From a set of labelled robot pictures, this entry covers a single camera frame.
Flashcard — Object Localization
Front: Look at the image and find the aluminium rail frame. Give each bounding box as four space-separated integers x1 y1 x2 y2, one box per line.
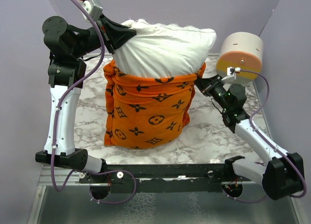
31 69 298 224

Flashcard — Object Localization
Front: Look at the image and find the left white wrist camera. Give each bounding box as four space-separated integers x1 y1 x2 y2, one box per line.
81 0 103 21

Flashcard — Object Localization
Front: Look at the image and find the white cylinder with striped face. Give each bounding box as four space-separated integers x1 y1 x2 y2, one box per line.
216 32 263 77

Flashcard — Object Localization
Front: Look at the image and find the purple cable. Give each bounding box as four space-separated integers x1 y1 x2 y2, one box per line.
50 0 137 205
225 69 307 204

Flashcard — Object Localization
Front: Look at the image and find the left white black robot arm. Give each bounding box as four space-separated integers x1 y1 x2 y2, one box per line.
35 15 137 183

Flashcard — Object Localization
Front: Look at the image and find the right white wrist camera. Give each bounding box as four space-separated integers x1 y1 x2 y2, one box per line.
222 67 241 83

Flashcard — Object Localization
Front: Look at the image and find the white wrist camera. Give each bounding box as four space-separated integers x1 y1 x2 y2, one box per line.
81 0 103 21
222 67 241 83

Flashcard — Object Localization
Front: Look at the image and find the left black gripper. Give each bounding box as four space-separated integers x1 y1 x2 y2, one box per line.
69 10 135 58

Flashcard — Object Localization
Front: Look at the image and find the white pillow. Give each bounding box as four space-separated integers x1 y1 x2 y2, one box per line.
113 19 217 78

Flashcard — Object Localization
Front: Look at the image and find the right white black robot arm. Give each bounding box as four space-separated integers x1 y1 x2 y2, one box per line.
195 75 307 200

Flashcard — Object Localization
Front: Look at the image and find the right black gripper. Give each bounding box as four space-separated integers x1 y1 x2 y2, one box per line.
192 74 231 111

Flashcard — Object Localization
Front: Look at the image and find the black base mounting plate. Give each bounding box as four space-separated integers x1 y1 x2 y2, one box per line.
79 163 248 193

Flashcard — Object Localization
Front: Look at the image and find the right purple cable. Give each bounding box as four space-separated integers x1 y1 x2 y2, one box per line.
225 69 307 204

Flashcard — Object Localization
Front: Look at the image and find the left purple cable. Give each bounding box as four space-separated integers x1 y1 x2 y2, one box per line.
50 0 137 205

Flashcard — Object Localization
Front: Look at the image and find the orange patterned fleece pillowcase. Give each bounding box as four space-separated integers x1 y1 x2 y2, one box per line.
103 61 206 149

